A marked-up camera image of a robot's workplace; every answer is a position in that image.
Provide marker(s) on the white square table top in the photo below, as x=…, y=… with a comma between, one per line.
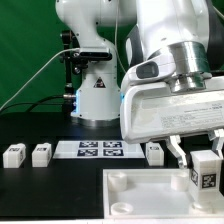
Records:
x=153, y=194

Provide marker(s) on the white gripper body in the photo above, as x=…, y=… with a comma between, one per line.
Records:
x=152, y=111

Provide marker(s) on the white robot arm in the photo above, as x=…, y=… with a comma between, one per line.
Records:
x=173, y=50

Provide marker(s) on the white fiducial marker sheet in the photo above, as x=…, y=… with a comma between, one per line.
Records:
x=87, y=149

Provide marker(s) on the black camera on stand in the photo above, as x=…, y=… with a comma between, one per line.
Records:
x=76, y=60

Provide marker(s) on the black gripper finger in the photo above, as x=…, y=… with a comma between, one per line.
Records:
x=217, y=139
x=177, y=151

